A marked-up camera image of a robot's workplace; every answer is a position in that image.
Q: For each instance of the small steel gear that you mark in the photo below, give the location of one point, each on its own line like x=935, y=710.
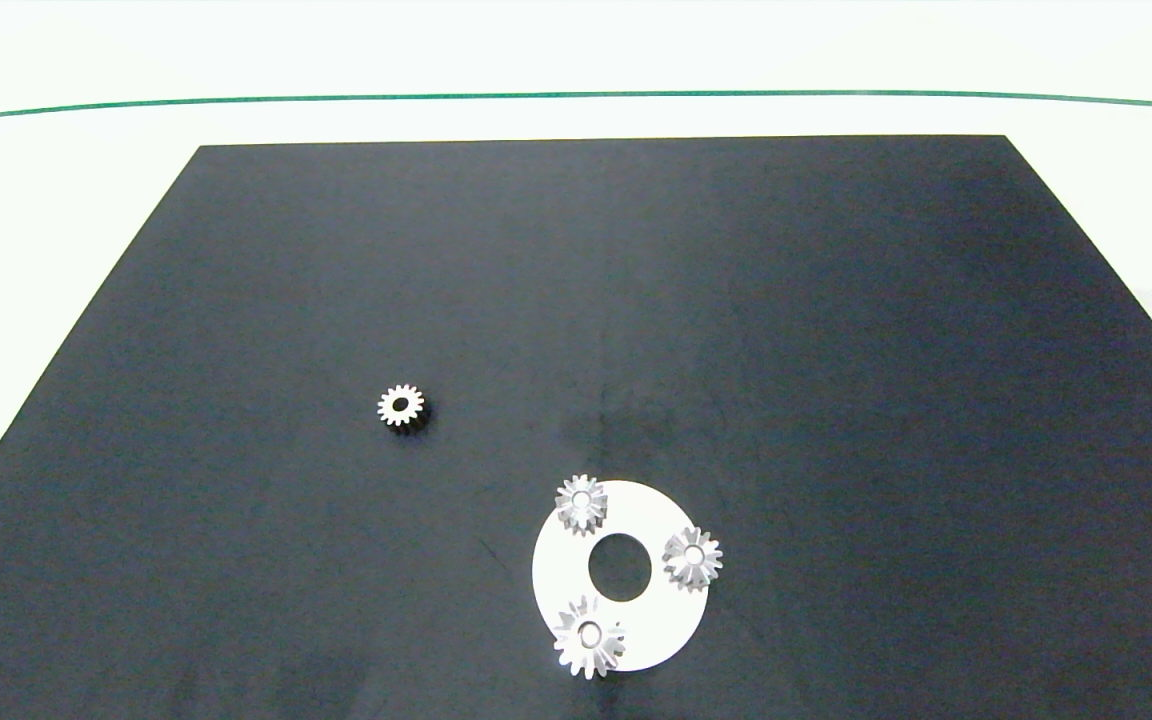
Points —
x=568, y=506
x=680, y=563
x=410, y=397

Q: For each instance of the large steel gear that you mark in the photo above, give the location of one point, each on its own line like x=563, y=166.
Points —
x=573, y=645

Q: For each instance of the dark rectangular mat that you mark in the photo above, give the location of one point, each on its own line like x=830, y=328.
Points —
x=736, y=350

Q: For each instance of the round white plate with pins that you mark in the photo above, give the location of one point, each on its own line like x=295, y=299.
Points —
x=671, y=620

